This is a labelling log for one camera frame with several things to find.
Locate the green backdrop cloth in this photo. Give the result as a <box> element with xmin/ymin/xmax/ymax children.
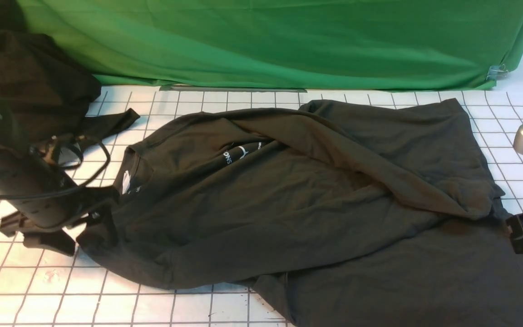
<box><xmin>15</xmin><ymin>0</ymin><xmax>523</xmax><ymax>90</ymax></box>

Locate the metal binder clip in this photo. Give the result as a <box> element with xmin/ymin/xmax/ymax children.
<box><xmin>485</xmin><ymin>64</ymin><xmax>509</xmax><ymax>81</ymax></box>

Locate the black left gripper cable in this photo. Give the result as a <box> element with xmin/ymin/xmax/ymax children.
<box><xmin>0</xmin><ymin>136</ymin><xmax>112</xmax><ymax>201</ymax></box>

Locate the dark gray long-sleeved shirt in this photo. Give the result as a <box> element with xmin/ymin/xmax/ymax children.
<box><xmin>77</xmin><ymin>99</ymin><xmax>523</xmax><ymax>327</ymax></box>

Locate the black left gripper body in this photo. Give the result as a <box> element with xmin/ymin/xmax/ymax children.
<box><xmin>0</xmin><ymin>99</ymin><xmax>85</xmax><ymax>230</ymax></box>

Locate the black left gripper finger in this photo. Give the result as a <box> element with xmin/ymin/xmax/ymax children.
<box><xmin>0</xmin><ymin>211</ymin><xmax>30</xmax><ymax>238</ymax></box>
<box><xmin>23</xmin><ymin>230</ymin><xmax>75</xmax><ymax>257</ymax></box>

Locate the black garment pile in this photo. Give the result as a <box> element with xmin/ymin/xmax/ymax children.
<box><xmin>0</xmin><ymin>0</ymin><xmax>139</xmax><ymax>143</ymax></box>

